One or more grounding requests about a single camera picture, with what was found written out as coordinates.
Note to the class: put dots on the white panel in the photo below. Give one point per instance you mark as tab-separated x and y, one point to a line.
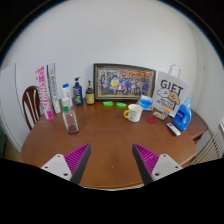
8	106

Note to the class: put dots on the brown wooden chair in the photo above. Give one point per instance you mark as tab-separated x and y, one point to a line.
26	100

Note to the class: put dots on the white mug with yellow rim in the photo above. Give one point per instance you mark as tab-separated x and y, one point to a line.
135	114

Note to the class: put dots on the white gift bag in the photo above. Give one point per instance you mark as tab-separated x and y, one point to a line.
170	91

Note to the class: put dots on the small green packet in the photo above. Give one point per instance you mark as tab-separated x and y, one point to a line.
121	105
107	103

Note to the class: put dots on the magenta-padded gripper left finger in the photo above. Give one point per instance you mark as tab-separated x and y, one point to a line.
77	159

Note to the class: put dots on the framed group photo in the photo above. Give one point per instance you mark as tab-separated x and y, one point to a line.
124	82

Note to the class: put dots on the small patterned box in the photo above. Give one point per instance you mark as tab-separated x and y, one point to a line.
159	115

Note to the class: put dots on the blue detergent bottle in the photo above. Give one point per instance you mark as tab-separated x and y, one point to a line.
182	118

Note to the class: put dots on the clear bottle with green label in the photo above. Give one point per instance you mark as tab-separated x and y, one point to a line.
70	120

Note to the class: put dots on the dark pump bottle, yellow label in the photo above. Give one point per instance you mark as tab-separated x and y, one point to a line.
90	96

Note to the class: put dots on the white radiator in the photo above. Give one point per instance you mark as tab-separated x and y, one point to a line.
210	150

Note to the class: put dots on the blue tissue pack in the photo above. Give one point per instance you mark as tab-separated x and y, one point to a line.
146	103

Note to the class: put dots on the white remote control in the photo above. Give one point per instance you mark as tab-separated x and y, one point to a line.
173	129

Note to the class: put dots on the blue pump bottle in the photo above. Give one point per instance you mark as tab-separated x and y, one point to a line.
78	96

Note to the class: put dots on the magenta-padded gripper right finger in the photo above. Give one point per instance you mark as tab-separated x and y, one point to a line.
146	159

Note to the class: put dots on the round red coaster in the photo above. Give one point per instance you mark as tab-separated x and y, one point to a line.
151	120

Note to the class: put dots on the white shuttlecock tube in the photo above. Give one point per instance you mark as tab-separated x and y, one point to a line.
53	88

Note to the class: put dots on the pink shuttlecock tube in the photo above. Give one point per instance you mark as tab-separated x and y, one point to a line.
44	93

